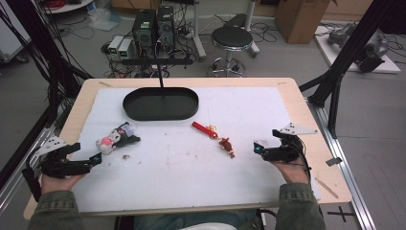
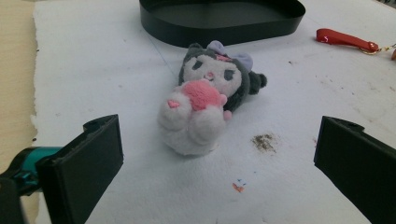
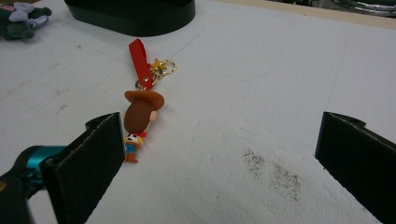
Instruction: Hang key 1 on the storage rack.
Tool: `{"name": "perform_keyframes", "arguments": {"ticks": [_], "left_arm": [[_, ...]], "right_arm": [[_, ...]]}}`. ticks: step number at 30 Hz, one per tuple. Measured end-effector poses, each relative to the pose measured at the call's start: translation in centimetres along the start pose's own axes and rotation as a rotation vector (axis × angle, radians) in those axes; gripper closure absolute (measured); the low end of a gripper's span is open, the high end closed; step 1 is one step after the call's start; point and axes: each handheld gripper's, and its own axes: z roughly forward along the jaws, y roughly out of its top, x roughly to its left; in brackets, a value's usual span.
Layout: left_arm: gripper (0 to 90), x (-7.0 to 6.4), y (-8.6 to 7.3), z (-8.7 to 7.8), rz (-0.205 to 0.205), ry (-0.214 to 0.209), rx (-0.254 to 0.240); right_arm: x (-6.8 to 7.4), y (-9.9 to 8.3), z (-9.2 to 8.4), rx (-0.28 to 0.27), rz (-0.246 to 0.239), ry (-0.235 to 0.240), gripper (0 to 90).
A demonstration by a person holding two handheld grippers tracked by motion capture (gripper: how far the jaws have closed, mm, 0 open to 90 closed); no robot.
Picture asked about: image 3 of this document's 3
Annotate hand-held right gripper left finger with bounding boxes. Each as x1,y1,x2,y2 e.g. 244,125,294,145
41,111,127,224

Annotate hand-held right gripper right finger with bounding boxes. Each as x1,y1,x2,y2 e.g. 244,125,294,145
314,111,396,224

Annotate cowboy figure keychain red strap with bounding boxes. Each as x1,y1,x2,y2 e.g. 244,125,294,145
122,37,177,164

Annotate dark green plush toy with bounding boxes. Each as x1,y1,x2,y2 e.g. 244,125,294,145
0,2,53,42

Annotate dark cables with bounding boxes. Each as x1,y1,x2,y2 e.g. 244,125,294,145
330,0,396,18

